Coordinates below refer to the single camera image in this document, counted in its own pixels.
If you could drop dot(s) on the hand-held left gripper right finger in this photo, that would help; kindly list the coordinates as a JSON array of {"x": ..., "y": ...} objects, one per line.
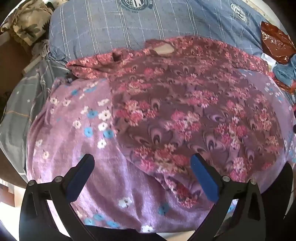
[{"x": 205, "y": 178}]

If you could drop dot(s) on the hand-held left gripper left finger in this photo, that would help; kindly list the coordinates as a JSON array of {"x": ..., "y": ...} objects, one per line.
[{"x": 76, "y": 183}]

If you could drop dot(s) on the dark pink floral garment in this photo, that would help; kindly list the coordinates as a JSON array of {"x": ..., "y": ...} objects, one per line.
[{"x": 173, "y": 104}]

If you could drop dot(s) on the purple flowered blanket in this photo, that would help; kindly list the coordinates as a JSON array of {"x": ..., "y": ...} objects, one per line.
[{"x": 69, "y": 150}]

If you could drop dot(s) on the grey starred cloth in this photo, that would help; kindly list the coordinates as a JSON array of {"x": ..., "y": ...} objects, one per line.
[{"x": 20, "y": 111}]

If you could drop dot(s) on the light blue cloth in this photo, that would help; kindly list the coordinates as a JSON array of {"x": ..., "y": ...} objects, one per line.
[{"x": 285, "y": 69}]

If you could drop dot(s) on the crumpled grey cloth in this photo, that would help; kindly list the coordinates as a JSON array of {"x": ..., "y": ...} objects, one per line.
[{"x": 42, "y": 47}]

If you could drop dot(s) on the red-brown plastic bag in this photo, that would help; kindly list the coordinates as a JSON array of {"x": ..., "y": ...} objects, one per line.
[{"x": 277, "y": 44}]

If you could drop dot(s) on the blue plaid quilt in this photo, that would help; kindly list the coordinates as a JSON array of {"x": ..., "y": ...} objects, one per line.
[{"x": 104, "y": 27}]

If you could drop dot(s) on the camouflage cloth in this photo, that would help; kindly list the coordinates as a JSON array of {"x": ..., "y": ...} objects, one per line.
[{"x": 25, "y": 27}]

